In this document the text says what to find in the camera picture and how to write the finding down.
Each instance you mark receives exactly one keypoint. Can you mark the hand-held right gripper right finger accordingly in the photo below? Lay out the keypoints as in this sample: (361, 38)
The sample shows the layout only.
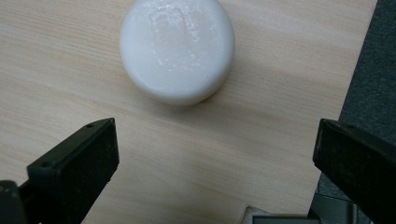
(358, 165)

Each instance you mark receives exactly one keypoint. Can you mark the round white soap bar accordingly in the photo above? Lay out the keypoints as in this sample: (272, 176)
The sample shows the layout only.
(177, 51)

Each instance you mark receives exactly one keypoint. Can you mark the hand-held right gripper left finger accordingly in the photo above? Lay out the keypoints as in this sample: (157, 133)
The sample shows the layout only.
(74, 169)

